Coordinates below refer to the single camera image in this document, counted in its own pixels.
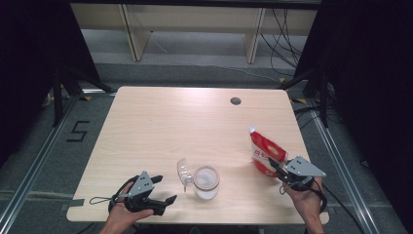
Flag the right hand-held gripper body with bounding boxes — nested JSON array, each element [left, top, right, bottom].
[[277, 155, 327, 192]]

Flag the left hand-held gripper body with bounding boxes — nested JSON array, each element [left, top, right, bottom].
[[118, 171, 168, 216]]

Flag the red and white pouch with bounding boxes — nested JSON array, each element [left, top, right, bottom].
[[248, 126, 289, 178]]

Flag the person's right hand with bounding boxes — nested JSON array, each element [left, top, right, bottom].
[[282, 176, 324, 225]]

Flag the person's left hand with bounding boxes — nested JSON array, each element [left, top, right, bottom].
[[104, 181, 155, 230]]

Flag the black metal stand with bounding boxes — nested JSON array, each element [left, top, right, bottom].
[[279, 66, 330, 129], [52, 62, 115, 128]]

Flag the dark curtain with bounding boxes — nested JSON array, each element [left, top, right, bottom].
[[0, 0, 102, 167], [293, 0, 413, 225]]

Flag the beige wooden shelf unit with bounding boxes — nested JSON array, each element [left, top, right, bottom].
[[69, 3, 319, 64]]

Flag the black wrist strap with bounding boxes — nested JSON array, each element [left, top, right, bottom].
[[108, 175, 139, 213], [310, 180, 329, 215]]

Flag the metal floor rail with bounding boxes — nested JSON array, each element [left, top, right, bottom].
[[308, 106, 380, 234], [0, 94, 81, 233]]

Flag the thin cord loop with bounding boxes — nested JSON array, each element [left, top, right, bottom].
[[90, 195, 115, 206]]

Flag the long black cable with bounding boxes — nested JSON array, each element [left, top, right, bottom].
[[321, 183, 366, 234]]

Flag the black floor cables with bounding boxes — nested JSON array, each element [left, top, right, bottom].
[[293, 82, 342, 131]]

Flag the black cable bundle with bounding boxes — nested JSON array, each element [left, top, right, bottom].
[[261, 8, 305, 77]]

